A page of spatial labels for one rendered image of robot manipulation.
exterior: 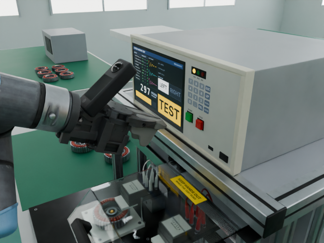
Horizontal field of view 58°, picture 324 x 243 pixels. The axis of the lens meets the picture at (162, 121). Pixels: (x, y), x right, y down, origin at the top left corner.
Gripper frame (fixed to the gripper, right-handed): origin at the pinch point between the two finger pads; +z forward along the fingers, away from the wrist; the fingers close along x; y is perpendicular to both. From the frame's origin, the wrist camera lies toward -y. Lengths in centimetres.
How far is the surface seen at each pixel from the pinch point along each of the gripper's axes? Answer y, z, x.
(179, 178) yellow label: 10.4, 6.8, 4.3
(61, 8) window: -26, 86, -468
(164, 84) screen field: -6.4, 4.8, -10.6
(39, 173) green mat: 48, 0, -62
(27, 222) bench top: 52, -8, -36
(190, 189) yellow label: 10.4, 6.7, 8.8
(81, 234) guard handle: 20.3, -13.8, 8.6
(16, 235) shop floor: 124, 15, -117
